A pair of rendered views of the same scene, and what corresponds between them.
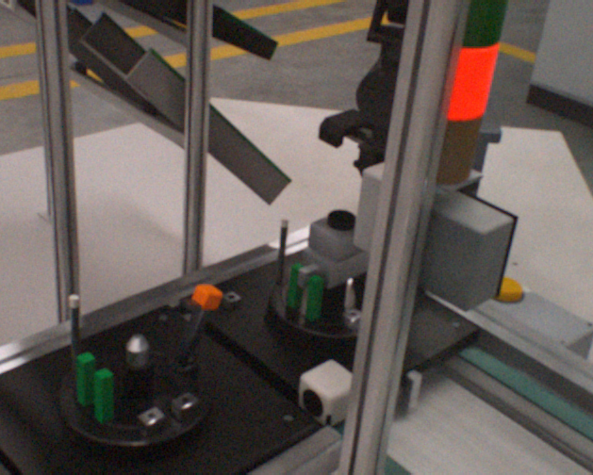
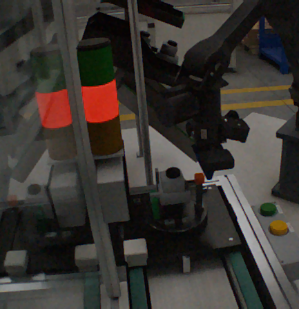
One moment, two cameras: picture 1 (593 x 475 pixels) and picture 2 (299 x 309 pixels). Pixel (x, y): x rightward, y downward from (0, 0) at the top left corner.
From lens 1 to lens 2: 0.56 m
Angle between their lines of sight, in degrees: 37
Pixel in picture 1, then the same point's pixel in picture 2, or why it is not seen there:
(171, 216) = (186, 162)
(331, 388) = (128, 250)
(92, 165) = not seen: hidden behind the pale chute
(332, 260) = (162, 192)
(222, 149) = (165, 131)
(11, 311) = not seen: hidden behind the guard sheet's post
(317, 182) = (267, 158)
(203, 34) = (139, 78)
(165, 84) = (131, 98)
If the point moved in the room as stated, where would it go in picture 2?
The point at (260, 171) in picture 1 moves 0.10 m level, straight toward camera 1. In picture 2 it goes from (188, 145) to (166, 162)
